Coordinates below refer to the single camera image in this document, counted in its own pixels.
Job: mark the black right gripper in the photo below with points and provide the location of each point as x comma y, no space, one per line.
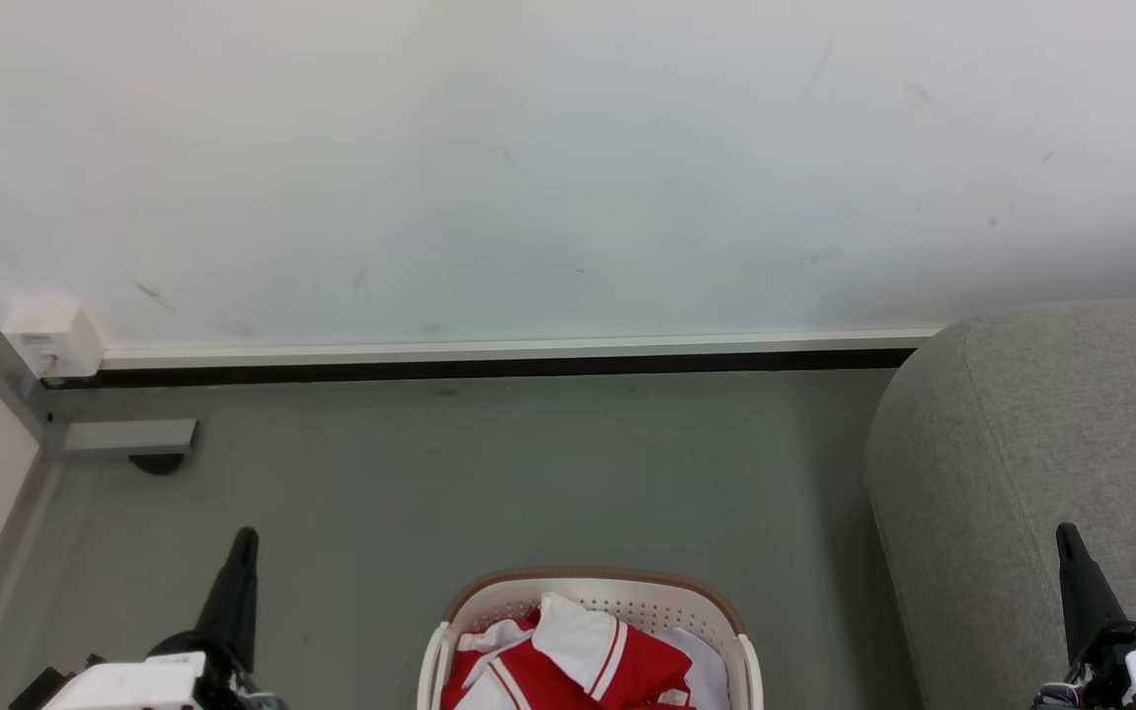
1105,656

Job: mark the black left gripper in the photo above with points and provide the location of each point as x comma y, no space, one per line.
218,671

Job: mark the grey fabric sofa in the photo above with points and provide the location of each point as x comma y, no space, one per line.
1022,444

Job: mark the white plastic junction box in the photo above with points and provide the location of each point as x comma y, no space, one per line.
50,330

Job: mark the cream laundry basket brown rim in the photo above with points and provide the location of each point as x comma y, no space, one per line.
617,592

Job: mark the plain white garment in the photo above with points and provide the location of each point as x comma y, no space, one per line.
708,673

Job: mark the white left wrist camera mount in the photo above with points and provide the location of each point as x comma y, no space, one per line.
129,685

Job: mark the black frame foot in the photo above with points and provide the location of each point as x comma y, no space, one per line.
158,463

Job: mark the white wall baseboard strip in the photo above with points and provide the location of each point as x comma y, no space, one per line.
529,350

